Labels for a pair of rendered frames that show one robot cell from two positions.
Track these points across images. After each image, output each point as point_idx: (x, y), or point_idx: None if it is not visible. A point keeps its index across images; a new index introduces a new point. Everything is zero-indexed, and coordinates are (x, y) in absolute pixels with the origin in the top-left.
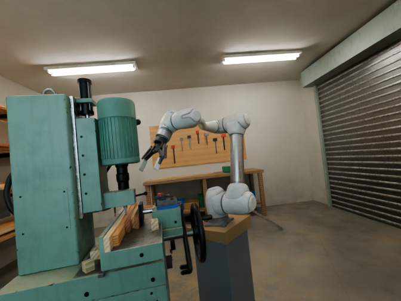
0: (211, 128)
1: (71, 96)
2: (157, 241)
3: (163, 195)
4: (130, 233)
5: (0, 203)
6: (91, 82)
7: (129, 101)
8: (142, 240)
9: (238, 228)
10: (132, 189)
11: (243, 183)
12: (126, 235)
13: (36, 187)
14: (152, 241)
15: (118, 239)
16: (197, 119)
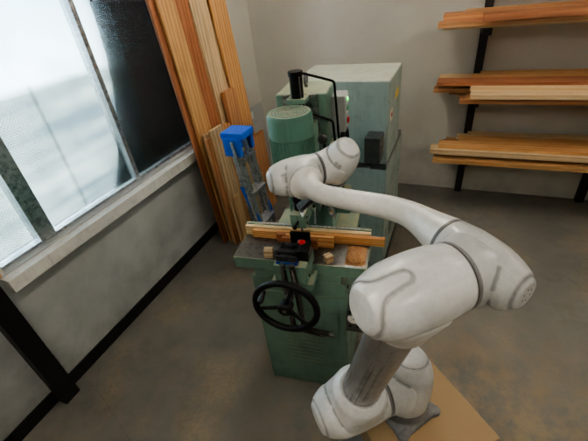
0: (414, 235)
1: (282, 95)
2: (237, 254)
3: (302, 246)
4: (275, 241)
5: (369, 150)
6: (292, 75)
7: (270, 122)
8: (248, 248)
9: (366, 437)
10: (291, 213)
11: (346, 394)
12: (271, 239)
13: None
14: (240, 252)
15: (252, 233)
16: (269, 189)
